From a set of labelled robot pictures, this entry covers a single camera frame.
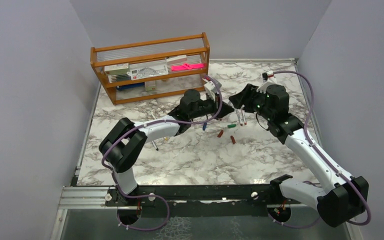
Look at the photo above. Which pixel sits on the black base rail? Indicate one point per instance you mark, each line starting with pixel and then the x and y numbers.
pixel 194 201

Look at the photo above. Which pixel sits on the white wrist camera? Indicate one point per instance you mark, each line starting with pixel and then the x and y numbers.
pixel 268 80
pixel 212 88

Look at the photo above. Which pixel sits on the pink plastic clip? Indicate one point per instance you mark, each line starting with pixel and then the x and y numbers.
pixel 186 67

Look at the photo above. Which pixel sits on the white pen left side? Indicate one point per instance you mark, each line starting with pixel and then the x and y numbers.
pixel 155 145

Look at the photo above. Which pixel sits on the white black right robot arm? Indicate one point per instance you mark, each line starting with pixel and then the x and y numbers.
pixel 341 196

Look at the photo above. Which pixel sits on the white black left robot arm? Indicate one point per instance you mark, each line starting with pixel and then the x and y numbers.
pixel 122 146

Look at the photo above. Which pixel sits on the blue box on shelf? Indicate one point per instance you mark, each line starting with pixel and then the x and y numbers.
pixel 130 86

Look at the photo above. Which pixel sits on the wooden shelf rack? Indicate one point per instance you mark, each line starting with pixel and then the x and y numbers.
pixel 152 52

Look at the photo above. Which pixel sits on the white green box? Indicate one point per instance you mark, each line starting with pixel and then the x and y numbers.
pixel 117 69

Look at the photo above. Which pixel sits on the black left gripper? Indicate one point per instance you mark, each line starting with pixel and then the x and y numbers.
pixel 225 109

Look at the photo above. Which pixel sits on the small white box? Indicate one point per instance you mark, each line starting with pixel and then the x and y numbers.
pixel 150 85

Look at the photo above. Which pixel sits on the aluminium frame rail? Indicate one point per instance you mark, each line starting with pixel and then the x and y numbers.
pixel 83 197

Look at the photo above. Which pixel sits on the white protractor ruler pack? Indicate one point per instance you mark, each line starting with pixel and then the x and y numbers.
pixel 149 71

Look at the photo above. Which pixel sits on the pink white eraser box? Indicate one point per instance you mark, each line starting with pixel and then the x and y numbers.
pixel 176 59

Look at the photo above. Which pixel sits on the dark green pen cap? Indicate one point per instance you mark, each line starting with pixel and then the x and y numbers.
pixel 230 126

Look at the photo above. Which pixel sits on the red brown pen cap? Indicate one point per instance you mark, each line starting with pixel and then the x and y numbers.
pixel 233 139

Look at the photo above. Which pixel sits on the red pen cap loose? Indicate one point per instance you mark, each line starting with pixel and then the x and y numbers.
pixel 220 133

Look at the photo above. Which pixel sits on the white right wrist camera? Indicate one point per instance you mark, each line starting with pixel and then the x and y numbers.
pixel 268 80

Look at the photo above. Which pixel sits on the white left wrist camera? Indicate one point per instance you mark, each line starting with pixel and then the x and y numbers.
pixel 212 88

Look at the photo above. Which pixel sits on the white pen red end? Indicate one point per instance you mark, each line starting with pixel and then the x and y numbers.
pixel 243 117

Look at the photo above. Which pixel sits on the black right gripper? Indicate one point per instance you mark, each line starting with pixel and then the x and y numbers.
pixel 246 96

